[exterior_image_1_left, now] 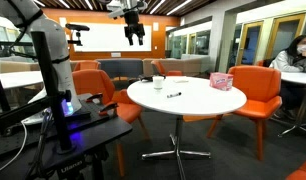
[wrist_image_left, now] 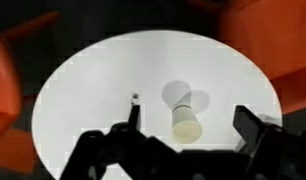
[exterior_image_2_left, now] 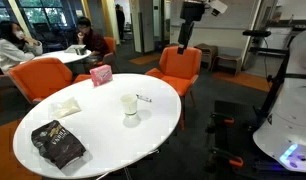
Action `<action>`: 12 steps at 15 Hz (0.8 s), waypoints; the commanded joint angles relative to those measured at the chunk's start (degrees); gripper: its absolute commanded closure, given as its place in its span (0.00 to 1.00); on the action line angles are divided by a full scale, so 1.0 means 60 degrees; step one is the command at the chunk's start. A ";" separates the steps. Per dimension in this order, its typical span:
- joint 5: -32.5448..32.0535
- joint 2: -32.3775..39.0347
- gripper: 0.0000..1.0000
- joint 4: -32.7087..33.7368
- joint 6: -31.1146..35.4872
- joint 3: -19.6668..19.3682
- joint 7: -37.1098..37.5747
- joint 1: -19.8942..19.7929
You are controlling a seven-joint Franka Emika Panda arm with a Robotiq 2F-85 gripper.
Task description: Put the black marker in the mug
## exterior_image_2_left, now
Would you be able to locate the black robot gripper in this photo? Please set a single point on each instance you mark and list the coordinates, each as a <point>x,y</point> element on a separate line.
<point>192,11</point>

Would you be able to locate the black and white marker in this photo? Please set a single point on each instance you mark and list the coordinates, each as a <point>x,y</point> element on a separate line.
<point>144,98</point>

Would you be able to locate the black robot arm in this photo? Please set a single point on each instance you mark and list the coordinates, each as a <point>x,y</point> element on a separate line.
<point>185,34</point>

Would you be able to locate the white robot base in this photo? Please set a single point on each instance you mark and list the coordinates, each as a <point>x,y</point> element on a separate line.
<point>282,135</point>

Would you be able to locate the white paper mug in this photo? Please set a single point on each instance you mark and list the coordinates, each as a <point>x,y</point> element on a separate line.
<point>129,103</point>

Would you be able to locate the wooden stool left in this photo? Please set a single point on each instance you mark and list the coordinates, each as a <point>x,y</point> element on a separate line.
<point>209,52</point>

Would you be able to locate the wooden stool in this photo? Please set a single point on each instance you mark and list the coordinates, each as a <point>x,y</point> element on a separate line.
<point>209,52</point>
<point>227,61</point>

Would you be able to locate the orange armchair right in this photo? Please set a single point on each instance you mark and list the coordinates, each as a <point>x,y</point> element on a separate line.
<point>180,71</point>

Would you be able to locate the orange armchair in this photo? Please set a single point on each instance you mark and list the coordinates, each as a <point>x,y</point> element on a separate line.
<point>38,79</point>
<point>180,71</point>

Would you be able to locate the wooden stool right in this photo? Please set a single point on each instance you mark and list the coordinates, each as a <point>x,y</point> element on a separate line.
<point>227,61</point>

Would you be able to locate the standing person far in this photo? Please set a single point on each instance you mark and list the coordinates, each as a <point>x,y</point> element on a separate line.
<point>120,21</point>

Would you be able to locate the person in dark red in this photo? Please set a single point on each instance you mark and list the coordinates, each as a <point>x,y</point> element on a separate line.
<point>94,41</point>

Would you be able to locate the black orange clamp upper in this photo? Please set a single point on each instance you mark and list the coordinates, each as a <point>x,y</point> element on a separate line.
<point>218,120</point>

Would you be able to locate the black orange clamp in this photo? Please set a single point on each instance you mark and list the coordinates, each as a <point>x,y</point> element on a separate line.
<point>217,154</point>
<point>218,120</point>

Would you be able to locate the pink tissue box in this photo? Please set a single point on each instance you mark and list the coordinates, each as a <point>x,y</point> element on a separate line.
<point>101,75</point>

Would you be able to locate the small round white table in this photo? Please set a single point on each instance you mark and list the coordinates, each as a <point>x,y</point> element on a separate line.
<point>64,57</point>

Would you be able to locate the black orange clamp lower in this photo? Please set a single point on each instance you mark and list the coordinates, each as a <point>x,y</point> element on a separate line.
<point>217,154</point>

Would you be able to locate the clear plastic bag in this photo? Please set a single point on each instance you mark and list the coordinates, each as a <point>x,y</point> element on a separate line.
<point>65,108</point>

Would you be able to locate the orange armchair left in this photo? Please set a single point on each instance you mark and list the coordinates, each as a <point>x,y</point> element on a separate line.
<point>38,79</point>

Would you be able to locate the person in white sweater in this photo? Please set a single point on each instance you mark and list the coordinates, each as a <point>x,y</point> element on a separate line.
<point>15,46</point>

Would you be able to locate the black coffee bag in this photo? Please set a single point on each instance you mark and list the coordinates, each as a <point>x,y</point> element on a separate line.
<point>57,144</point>

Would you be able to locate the black camera stand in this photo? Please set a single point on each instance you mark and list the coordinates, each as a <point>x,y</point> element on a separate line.
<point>275,82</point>

